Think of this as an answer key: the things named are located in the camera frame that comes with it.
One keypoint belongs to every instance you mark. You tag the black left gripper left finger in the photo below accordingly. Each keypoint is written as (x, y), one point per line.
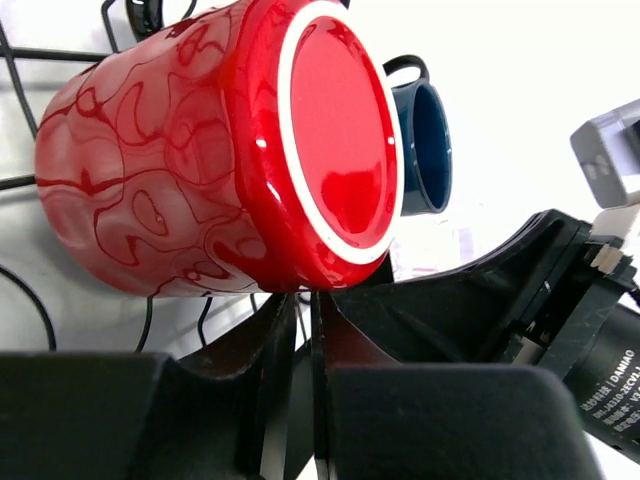
(219, 413)

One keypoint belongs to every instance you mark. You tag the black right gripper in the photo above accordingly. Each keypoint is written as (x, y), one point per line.
(558, 294)

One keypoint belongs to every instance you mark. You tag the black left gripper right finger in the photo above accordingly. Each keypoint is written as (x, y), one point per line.
(377, 418)

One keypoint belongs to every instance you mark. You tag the dark blue mug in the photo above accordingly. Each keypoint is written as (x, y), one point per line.
(426, 140)

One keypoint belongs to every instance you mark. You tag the red mug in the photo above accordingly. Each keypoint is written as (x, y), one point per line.
(252, 148)

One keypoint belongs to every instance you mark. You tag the black wire dish rack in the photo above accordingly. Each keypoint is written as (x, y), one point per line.
(152, 18)

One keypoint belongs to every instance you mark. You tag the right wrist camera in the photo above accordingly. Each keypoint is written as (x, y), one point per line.
(607, 150)

